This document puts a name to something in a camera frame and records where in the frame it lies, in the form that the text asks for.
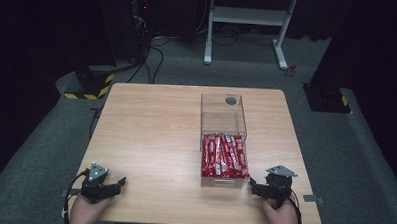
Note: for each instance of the person's left hand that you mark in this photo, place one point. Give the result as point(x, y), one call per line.
point(86, 212)

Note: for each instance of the clear acrylic box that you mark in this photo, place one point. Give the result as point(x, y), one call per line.
point(221, 113)

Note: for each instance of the clear acrylic drawer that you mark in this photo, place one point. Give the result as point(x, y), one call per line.
point(222, 182)

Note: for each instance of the grey tape piece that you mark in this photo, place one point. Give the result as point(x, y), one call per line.
point(313, 198)
point(66, 192)

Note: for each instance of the white metal table frame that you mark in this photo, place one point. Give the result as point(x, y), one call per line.
point(246, 15)

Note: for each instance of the person's right hand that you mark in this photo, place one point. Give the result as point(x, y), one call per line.
point(280, 218)

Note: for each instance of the black stand base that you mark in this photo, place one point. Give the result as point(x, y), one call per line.
point(327, 98)

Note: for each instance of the pile of red snack packets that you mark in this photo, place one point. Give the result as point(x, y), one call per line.
point(223, 157)

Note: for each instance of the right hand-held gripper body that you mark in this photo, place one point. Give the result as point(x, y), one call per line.
point(279, 185)

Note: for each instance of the black stand with striped base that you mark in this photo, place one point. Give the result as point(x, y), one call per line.
point(91, 83)

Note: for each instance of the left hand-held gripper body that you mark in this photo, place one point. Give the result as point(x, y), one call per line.
point(95, 185)

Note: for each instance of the dark equipment rack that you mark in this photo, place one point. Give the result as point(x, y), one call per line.
point(141, 20)

